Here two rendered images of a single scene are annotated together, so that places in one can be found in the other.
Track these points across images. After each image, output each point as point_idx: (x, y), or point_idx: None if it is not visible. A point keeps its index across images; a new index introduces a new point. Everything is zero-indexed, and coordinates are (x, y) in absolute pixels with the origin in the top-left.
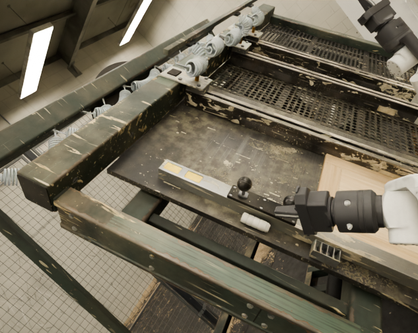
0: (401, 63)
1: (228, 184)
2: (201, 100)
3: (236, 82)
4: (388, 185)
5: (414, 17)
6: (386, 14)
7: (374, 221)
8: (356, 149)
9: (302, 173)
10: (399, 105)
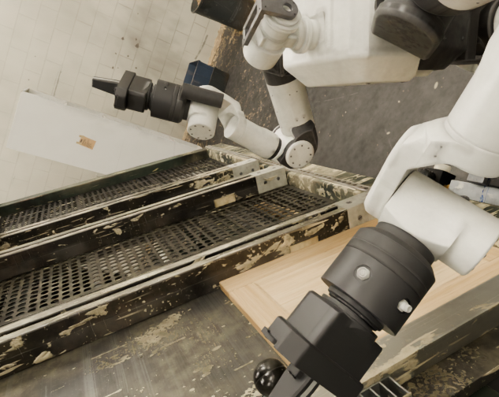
0: (204, 119)
1: None
2: None
3: (1, 306)
4: (374, 198)
5: (160, 138)
6: (143, 84)
7: (422, 260)
8: (247, 246)
9: (218, 332)
10: (232, 186)
